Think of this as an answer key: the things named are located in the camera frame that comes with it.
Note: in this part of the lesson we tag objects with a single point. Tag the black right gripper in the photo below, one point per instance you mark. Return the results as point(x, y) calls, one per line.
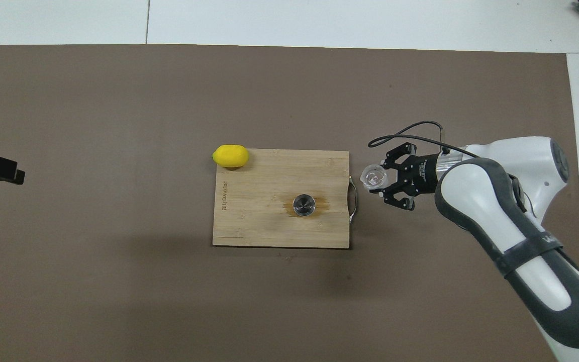
point(420, 176)

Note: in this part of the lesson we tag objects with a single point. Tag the clear glass cup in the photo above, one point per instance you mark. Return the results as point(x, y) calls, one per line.
point(373, 177)

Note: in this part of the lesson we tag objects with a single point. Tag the metal double jigger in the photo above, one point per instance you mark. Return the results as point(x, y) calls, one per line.
point(303, 205)

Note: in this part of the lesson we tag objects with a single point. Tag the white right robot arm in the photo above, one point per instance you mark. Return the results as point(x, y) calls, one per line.
point(475, 201)

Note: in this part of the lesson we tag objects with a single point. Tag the wooden cutting board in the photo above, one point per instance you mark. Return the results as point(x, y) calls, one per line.
point(259, 221)

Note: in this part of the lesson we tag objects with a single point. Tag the yellow lemon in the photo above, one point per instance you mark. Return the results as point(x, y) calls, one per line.
point(230, 156)

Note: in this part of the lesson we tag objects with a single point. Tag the brown table mat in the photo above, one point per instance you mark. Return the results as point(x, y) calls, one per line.
point(169, 311)

